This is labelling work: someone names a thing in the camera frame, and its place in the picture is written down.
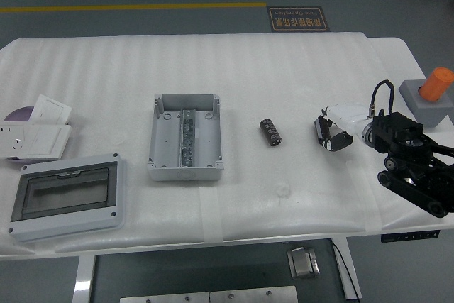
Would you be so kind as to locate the white switch panel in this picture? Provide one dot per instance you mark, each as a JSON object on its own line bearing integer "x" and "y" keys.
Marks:
{"x": 50, "y": 109}
{"x": 48, "y": 141}

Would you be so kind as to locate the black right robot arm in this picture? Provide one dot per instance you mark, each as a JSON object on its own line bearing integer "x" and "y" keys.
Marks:
{"x": 408, "y": 154}

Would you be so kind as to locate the silver metal floor plate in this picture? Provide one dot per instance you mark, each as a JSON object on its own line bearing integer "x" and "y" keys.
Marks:
{"x": 164, "y": 297}
{"x": 254, "y": 294}

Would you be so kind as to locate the black cylindrical battery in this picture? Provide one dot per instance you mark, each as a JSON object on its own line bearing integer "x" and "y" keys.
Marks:
{"x": 271, "y": 132}

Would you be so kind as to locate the grey enclosure with tinted window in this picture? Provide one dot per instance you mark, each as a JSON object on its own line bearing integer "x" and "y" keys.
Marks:
{"x": 67, "y": 196}

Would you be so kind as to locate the orange cylinder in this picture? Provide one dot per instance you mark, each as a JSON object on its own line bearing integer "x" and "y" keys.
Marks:
{"x": 436, "y": 84}

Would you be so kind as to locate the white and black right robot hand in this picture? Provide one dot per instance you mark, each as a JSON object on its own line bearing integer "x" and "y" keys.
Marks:
{"x": 345, "y": 115}

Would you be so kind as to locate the open grey junction box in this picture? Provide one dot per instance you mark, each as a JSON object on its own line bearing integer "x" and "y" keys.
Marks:
{"x": 186, "y": 138}

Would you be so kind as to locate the white foam mat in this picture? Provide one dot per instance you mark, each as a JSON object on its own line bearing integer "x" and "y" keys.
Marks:
{"x": 198, "y": 136}

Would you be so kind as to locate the black floor sign orange text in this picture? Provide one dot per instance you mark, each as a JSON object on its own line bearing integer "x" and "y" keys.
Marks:
{"x": 297, "y": 18}

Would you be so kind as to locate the white wall socket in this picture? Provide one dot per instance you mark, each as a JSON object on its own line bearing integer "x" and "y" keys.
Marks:
{"x": 12, "y": 138}

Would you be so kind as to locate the white table leg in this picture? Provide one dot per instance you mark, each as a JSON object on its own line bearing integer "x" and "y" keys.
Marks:
{"x": 349, "y": 267}
{"x": 84, "y": 278}

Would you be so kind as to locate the purple disc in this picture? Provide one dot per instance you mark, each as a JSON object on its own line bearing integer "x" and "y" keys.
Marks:
{"x": 19, "y": 115}

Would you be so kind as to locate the grey block holder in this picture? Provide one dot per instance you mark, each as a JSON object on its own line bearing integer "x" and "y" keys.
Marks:
{"x": 427, "y": 104}

